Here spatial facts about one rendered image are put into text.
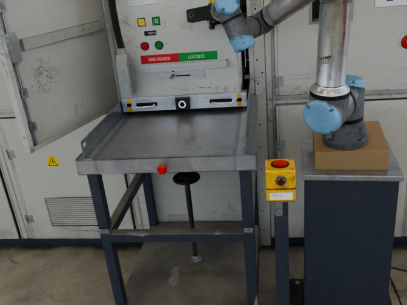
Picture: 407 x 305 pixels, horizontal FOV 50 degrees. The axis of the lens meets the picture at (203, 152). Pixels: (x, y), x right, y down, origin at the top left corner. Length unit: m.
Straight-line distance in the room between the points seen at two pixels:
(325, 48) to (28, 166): 1.72
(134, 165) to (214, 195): 0.86
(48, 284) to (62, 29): 1.29
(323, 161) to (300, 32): 0.68
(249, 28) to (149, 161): 0.55
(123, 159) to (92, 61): 0.65
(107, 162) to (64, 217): 1.09
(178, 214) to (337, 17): 1.46
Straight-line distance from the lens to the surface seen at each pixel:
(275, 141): 2.11
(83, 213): 2.51
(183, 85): 1.86
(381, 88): 2.10
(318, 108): 1.33
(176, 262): 2.08
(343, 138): 1.51
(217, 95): 1.84
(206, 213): 2.34
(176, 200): 2.33
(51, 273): 2.52
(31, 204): 2.61
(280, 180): 1.19
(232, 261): 2.05
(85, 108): 1.98
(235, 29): 1.45
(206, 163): 1.44
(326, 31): 1.28
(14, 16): 1.73
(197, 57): 1.82
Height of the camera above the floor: 1.43
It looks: 23 degrees down
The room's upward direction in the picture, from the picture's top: 6 degrees counter-clockwise
